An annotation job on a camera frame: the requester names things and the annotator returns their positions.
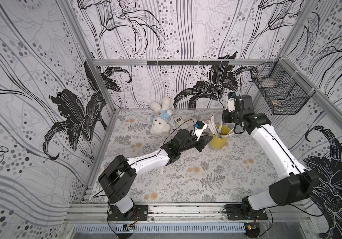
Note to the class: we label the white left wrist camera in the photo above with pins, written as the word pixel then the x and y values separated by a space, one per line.
pixel 199 128

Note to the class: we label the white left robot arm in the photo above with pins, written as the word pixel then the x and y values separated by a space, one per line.
pixel 117 179

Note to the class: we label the grey slotted cable duct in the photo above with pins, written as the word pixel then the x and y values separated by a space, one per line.
pixel 163 228

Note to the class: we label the white remote with screen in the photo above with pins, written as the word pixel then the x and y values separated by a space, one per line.
pixel 179 121

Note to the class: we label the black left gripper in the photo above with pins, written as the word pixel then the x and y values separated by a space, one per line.
pixel 201 144

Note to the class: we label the white remote control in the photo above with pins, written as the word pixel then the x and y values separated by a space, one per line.
pixel 173 125

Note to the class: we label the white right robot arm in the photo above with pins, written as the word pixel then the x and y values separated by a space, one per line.
pixel 295 181

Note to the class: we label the yellow plastic cup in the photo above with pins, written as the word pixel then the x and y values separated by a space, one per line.
pixel 217 143

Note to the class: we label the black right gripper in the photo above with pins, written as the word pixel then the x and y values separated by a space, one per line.
pixel 229 116

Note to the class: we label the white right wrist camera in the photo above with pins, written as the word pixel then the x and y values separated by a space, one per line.
pixel 230 106

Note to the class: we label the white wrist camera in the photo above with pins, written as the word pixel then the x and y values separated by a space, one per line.
pixel 199 128
pixel 230 106

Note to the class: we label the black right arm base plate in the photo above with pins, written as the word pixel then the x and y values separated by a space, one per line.
pixel 235 212

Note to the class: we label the black wire basket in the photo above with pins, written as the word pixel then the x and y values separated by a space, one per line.
pixel 281 91

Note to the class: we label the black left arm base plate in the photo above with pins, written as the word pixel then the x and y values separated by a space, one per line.
pixel 136 214

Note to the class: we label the white teddy bear blue shirt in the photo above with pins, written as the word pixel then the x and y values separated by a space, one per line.
pixel 160 119

